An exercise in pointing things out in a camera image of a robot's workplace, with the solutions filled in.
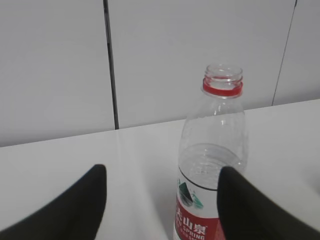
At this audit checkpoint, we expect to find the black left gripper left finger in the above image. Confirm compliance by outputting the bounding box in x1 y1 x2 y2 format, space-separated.
0 164 107 240

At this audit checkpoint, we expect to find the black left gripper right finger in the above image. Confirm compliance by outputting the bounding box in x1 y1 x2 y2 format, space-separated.
216 166 320 240

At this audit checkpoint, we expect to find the clear water bottle red label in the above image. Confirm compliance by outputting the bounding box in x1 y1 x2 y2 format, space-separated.
173 64 249 240

